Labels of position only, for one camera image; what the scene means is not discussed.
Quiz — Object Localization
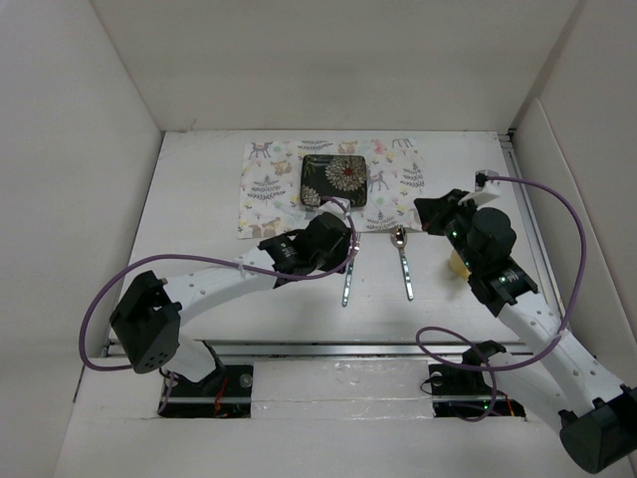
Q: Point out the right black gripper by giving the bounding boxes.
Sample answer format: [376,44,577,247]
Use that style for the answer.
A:
[415,188,481,272]

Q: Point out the silver fork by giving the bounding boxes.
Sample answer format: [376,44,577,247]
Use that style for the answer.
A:
[341,233,361,308]

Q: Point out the silver spoon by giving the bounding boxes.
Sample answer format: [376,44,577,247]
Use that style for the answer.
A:
[391,226,414,302]

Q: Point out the black floral square plate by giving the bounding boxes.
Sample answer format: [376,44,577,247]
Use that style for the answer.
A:
[300,154,368,208]

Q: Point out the floral animal print cloth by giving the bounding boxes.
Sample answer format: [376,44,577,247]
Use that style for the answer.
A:
[238,137,425,239]

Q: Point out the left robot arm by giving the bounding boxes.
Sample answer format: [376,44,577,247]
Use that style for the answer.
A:
[110,212,351,395]

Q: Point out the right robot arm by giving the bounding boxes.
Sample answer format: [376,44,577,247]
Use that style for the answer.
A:
[414,189,636,474]

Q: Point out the yellow mug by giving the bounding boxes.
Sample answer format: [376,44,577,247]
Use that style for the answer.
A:
[449,250,471,280]

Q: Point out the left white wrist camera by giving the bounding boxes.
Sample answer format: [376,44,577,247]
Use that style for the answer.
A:
[318,196,350,219]

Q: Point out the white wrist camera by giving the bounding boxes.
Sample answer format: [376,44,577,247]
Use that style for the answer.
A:
[459,169,501,207]
[318,196,350,219]

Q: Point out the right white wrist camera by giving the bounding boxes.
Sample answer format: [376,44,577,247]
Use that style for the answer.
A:
[459,169,501,207]

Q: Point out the aluminium right side rail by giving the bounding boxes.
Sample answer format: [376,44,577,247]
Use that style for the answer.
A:
[498,134,565,315]

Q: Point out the aluminium rail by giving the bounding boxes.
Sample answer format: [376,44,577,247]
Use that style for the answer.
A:
[498,134,565,315]
[102,339,548,359]

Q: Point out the aluminium front rail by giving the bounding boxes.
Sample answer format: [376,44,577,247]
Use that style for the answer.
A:
[102,339,548,359]

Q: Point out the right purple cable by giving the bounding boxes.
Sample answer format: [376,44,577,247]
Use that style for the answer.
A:
[415,173,588,422]

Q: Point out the purple cable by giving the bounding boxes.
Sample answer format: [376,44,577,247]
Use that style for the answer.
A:
[415,173,588,422]
[79,198,360,414]

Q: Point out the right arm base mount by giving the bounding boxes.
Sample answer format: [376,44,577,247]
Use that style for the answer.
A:
[421,363,527,421]

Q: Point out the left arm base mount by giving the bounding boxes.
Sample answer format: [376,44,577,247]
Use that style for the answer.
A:
[158,364,254,419]

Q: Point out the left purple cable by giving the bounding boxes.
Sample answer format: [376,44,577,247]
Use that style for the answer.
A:
[79,198,360,414]

